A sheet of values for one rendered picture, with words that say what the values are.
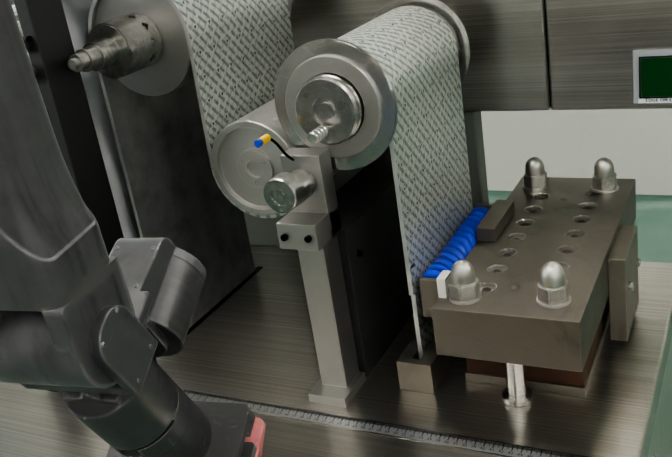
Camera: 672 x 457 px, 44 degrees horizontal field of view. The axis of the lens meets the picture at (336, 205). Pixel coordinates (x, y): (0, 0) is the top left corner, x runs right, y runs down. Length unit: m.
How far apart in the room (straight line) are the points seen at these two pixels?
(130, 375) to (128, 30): 0.57
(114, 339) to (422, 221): 0.57
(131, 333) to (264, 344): 0.69
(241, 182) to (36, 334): 0.57
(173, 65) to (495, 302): 0.46
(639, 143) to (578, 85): 2.50
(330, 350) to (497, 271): 0.22
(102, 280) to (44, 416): 0.69
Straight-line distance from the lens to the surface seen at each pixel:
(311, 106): 0.90
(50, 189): 0.46
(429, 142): 1.00
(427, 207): 1.00
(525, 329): 0.90
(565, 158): 3.74
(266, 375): 1.10
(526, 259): 1.01
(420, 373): 1.00
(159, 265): 0.56
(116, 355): 0.48
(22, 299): 0.46
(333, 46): 0.89
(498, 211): 1.11
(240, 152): 1.00
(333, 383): 1.03
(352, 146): 0.91
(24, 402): 1.21
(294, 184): 0.88
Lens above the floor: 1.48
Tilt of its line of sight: 21 degrees down
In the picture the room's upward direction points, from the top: 9 degrees counter-clockwise
